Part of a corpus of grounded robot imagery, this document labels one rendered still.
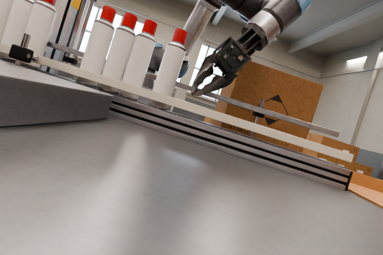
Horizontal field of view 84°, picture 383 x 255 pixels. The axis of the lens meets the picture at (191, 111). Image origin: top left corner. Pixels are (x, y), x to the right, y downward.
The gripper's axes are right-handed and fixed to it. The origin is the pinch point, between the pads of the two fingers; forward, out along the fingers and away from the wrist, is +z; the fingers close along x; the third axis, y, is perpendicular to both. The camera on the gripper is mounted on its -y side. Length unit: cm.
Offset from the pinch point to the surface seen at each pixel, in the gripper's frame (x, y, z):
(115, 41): -22.2, 2.8, 6.1
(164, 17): -249, -537, -110
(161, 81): -7.3, 2.8, 4.7
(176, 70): -7.0, 2.1, 0.0
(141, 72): -12.5, 1.8, 6.7
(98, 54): -22.8, 2.4, 11.6
